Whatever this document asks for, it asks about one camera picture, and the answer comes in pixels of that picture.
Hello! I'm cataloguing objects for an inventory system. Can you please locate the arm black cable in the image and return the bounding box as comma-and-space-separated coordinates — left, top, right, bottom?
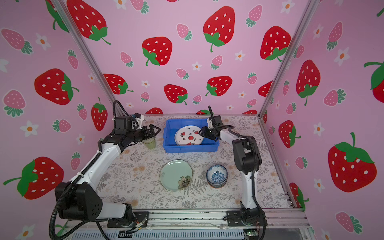
48, 99, 131, 240
207, 105, 262, 211

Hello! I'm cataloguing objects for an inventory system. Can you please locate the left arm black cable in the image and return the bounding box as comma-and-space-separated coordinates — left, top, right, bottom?
48, 99, 131, 240

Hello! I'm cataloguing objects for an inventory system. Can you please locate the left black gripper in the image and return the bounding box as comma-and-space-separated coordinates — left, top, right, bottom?
126, 125, 160, 145

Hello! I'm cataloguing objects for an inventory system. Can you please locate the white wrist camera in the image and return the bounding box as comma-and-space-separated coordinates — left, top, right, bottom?
132, 113, 144, 130
207, 117, 214, 129

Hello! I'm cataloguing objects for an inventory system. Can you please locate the blue patterned bowl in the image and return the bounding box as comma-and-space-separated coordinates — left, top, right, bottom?
206, 165, 228, 189

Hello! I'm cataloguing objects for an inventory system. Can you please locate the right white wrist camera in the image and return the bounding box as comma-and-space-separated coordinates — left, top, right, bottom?
207, 117, 214, 129

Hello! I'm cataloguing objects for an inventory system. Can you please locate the green glass cup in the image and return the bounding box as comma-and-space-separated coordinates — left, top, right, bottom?
143, 137, 156, 150

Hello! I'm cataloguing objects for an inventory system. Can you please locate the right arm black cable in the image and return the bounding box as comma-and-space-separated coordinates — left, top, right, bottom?
207, 105, 262, 211

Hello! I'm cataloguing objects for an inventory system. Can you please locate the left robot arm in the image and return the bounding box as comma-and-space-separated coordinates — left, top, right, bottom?
52, 116, 161, 225

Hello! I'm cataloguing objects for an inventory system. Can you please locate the blue plastic bin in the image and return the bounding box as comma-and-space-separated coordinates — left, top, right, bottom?
163, 119, 219, 153

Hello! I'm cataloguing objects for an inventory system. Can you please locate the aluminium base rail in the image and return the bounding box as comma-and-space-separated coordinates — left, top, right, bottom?
69, 209, 316, 240

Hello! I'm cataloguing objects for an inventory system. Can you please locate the green flower plate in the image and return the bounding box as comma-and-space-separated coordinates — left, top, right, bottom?
160, 160, 193, 192

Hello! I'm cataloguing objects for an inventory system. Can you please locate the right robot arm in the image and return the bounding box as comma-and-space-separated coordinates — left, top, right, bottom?
199, 115, 267, 227

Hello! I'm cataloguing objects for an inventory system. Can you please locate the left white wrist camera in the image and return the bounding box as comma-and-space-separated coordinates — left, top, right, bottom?
132, 113, 144, 130

